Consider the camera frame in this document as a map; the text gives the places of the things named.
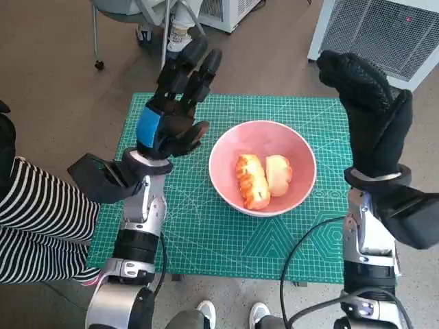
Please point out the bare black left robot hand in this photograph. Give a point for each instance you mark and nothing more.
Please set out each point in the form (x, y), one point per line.
(175, 116)

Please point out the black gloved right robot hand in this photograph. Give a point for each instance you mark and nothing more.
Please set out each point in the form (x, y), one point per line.
(374, 123)

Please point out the long toy bread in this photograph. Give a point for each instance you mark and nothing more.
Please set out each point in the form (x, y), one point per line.
(250, 181)

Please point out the pink bowl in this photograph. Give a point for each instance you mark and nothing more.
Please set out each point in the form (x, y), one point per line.
(274, 137)

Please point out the round toy bread bun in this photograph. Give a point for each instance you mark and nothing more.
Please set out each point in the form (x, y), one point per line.
(278, 174)

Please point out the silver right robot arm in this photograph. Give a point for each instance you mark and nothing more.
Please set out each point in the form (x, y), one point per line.
(367, 233)

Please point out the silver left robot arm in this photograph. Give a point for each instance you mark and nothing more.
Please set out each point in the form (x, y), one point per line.
(144, 212)

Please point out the person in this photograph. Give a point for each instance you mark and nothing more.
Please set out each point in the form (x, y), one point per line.
(34, 219)
(180, 34)

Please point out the silver metal pole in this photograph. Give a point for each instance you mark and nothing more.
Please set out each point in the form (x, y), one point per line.
(165, 34)

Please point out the large white mesh cabinet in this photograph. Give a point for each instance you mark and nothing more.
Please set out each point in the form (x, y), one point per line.
(377, 31)

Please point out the small white mesh cabinet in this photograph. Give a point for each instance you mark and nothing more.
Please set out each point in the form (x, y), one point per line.
(228, 15)

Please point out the grey office chair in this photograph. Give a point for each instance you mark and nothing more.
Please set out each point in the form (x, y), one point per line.
(116, 10)

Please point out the green cutting mat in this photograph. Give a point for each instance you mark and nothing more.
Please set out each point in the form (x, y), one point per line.
(205, 240)

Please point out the white shoe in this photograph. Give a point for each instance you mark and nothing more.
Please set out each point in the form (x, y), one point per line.
(259, 313)
(205, 313)

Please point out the grey leg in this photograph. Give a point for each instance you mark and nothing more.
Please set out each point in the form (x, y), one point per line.
(185, 320)
(271, 323)

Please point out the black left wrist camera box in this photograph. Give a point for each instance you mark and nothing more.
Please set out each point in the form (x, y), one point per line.
(99, 185)

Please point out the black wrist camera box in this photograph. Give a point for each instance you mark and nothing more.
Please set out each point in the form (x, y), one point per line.
(99, 185)
(415, 219)

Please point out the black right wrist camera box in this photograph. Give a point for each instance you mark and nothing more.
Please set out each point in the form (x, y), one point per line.
(415, 219)

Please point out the black table bracket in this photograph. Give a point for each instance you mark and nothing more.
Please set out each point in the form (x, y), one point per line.
(176, 278)

